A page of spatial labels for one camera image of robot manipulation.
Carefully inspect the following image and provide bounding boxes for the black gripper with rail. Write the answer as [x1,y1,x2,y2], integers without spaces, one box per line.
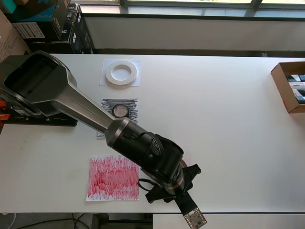
[145,164,202,204]

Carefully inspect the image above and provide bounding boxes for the small black tape roll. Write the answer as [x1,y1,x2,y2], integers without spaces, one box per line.
[112,104,130,119]

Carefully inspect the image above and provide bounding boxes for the wide white tape roll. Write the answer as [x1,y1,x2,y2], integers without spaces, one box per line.
[105,60,138,87]

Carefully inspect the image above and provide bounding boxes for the red scribbled paper sheet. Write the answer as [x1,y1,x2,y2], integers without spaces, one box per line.
[85,155,140,202]

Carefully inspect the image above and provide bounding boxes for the black scribbled paper sheet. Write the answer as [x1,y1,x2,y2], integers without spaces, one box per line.
[96,98,139,139]

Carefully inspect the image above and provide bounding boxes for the open brown cardboard tray box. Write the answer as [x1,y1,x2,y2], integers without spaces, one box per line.
[271,61,305,114]

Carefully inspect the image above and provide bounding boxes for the blank white paper sheet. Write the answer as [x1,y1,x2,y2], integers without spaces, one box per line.
[99,59,142,87]

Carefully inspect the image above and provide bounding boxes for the long black printed box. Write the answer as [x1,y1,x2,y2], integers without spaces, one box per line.
[70,11,96,54]

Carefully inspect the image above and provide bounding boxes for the narrow black printed box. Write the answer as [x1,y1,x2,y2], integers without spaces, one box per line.
[59,3,81,44]

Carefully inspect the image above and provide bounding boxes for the orange table clamp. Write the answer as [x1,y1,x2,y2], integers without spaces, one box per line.
[0,99,11,122]

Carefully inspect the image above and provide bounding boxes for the large GX760A cardboard box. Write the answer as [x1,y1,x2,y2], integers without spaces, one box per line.
[0,9,33,64]

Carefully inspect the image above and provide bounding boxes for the black and teal carton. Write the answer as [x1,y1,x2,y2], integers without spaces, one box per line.
[4,0,71,44]

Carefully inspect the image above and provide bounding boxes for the small plain teal box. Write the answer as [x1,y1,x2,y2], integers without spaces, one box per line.
[0,0,17,14]

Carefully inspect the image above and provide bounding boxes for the wrist camera board on bracket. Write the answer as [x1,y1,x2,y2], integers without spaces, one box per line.
[175,190,208,229]

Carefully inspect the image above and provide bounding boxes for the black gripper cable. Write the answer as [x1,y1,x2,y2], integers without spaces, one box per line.
[137,178,157,192]

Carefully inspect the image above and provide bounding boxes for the black table leg frame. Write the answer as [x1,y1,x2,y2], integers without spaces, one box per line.
[91,213,153,229]

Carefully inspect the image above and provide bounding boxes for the black floor cable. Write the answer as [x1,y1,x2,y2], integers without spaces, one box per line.
[71,211,92,229]

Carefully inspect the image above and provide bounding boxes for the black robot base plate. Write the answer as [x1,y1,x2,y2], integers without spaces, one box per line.
[7,114,78,127]

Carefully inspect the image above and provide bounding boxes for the white floor cable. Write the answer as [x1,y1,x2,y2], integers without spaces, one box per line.
[0,211,17,229]

